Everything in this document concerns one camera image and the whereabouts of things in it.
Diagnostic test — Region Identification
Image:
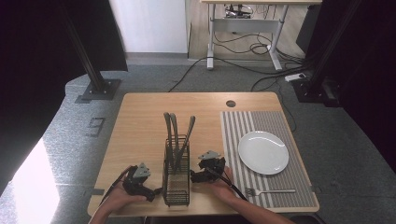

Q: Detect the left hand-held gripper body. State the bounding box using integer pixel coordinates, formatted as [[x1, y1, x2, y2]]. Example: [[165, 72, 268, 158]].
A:
[[122, 161, 151, 198]]

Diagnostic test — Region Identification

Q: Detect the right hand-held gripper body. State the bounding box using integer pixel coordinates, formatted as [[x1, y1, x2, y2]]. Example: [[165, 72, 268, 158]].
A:
[[196, 150, 227, 184]]

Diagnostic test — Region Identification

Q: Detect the person's left hand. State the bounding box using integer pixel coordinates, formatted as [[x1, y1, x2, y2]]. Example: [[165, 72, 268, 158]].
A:
[[100, 165, 148, 216]]

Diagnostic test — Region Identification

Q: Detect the person's right hand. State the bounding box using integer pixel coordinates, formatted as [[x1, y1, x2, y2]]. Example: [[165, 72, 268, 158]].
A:
[[205, 165, 248, 206]]

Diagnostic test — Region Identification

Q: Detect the steel cutlery piece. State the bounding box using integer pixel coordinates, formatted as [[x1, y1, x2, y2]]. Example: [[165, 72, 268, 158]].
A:
[[163, 112, 175, 171], [169, 113, 181, 172], [173, 115, 197, 173]]

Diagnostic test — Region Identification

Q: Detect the white plate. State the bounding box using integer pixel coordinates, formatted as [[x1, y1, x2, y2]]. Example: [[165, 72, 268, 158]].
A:
[[237, 130, 290, 176]]

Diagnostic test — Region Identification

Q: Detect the steel fork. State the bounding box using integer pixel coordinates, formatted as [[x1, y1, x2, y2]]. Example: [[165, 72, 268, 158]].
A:
[[244, 187, 297, 198]]

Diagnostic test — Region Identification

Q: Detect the grey floor socket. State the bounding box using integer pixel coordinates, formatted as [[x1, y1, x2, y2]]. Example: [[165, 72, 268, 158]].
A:
[[85, 116, 106, 138]]

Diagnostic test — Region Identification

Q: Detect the grey striped placemat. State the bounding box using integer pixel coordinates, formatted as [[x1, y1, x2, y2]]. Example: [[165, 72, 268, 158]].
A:
[[219, 110, 320, 210]]

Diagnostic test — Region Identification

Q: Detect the black metal stand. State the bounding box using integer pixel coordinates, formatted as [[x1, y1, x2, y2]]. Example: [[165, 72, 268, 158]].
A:
[[291, 0, 363, 105], [59, 0, 123, 105]]

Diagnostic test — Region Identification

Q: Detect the white power strip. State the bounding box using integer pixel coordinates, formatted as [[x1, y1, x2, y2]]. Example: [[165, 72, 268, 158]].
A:
[[284, 72, 307, 83]]

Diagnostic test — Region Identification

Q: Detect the white metal desk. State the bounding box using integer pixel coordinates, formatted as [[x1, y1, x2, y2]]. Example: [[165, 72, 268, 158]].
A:
[[199, 0, 323, 71]]

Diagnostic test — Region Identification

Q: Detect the black curtain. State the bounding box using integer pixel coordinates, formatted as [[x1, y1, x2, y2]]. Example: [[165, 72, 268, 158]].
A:
[[295, 0, 396, 174], [0, 0, 129, 197]]

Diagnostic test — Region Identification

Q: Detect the black wire cutlery basket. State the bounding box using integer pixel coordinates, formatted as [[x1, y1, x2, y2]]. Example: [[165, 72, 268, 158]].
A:
[[162, 133, 191, 208]]

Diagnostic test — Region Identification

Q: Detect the right hand-held gripper cable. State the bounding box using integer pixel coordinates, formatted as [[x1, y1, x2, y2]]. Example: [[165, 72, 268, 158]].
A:
[[205, 166, 249, 203]]

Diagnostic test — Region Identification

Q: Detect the hand-held gripper cable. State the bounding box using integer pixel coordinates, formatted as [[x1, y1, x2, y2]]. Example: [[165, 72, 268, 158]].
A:
[[205, 166, 249, 203], [100, 166, 134, 204]]

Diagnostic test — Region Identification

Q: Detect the left hand-held gripper cable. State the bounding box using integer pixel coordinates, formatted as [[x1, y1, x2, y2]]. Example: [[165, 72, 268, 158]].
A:
[[100, 166, 134, 204]]

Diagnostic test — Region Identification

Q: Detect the black floor cable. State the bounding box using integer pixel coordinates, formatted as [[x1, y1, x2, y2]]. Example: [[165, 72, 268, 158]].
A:
[[167, 56, 209, 93], [250, 76, 297, 133]]

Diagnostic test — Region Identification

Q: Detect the black cable bundle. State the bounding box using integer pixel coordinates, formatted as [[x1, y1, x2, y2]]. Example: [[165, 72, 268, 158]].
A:
[[212, 31, 316, 77]]

